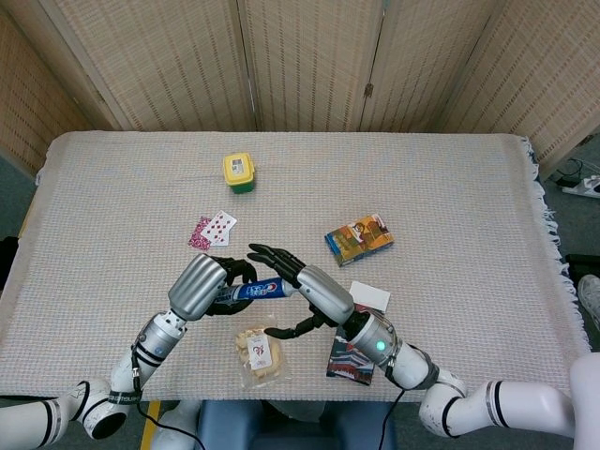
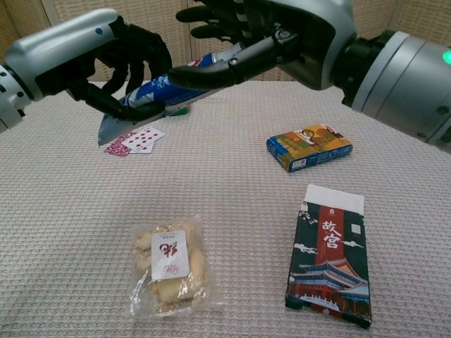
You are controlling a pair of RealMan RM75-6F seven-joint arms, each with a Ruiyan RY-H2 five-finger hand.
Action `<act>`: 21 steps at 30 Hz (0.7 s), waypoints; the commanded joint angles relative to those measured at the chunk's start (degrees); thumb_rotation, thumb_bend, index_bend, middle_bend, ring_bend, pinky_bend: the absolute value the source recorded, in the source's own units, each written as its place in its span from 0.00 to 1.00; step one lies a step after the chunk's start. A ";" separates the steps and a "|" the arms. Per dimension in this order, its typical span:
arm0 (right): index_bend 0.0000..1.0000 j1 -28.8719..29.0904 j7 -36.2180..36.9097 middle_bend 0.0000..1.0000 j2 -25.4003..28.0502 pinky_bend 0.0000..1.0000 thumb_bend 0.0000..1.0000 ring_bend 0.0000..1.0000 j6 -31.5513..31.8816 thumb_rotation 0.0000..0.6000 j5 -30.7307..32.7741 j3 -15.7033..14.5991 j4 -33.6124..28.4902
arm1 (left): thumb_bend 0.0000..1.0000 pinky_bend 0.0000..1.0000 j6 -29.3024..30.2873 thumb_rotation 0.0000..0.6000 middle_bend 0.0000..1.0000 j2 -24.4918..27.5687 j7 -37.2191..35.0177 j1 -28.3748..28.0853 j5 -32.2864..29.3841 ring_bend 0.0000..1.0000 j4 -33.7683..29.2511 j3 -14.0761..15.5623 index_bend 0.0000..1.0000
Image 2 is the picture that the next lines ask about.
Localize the red patterned back playing card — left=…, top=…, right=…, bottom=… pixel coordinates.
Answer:
left=104, top=135, right=133, bottom=156

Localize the black and silver left hand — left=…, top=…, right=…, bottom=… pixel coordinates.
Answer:
left=3, top=8, right=173, bottom=124

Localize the blue and white toothpaste tube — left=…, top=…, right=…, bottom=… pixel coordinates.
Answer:
left=97, top=52, right=244, bottom=147

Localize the black and silver right hand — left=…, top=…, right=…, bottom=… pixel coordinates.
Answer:
left=168, top=0, right=357, bottom=91

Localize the woven folding screen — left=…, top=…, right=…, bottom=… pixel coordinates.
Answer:
left=0, top=0, right=451, bottom=84

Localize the blue and yellow carton box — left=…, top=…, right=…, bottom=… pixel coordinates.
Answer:
left=266, top=123, right=354, bottom=173

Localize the green yellow-lidded small container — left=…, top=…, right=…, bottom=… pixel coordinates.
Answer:
left=163, top=105, right=191, bottom=116

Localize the dark palace print box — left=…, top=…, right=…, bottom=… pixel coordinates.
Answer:
left=284, top=183, right=373, bottom=330

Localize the clear bag of cookies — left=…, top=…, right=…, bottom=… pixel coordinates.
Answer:
left=127, top=215, right=216, bottom=320

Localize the white waffle tablecloth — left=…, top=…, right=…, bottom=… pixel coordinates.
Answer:
left=0, top=80, right=451, bottom=338

